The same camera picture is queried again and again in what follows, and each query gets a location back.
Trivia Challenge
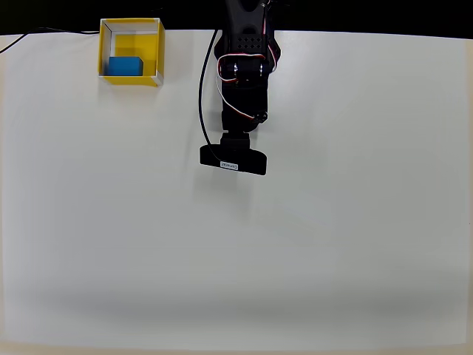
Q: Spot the blue block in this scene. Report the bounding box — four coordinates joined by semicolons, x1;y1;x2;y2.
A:
106;55;145;77

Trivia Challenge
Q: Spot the yellow open box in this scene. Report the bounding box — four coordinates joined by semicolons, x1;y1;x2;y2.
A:
97;17;166;89

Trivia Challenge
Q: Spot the black webcam with white label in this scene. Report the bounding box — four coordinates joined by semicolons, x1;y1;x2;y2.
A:
199;132;268;177

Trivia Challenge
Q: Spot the black webcam cable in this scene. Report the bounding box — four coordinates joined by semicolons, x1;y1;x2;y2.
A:
197;29;220;160

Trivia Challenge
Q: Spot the thin black cable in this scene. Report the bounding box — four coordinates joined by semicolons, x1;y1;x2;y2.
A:
0;27;101;55

